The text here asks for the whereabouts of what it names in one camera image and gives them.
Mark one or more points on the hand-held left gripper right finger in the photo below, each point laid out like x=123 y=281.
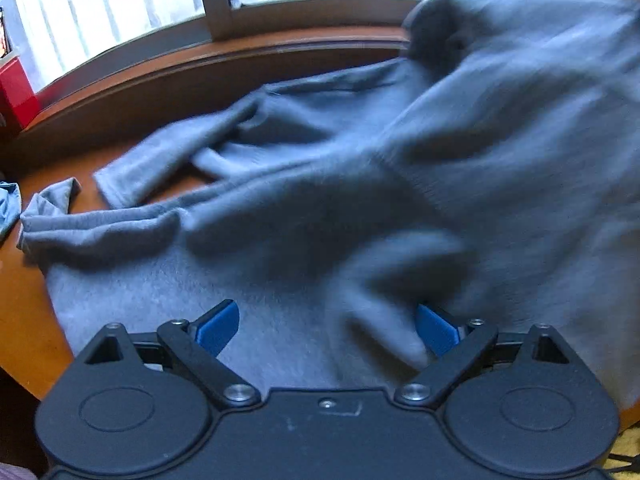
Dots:
x=435 y=332

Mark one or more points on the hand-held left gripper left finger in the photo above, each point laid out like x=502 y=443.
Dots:
x=220 y=327

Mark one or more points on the grey sweatshirt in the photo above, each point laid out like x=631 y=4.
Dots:
x=350 y=185

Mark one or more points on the light blue garment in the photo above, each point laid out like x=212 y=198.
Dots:
x=9 y=207

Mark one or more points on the dark wooden window sill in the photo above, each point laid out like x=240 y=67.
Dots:
x=150 y=80

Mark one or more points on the red box with white lid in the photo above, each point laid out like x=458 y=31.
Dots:
x=17 y=92

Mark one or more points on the sliding window with bars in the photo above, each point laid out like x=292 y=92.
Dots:
x=215 y=0

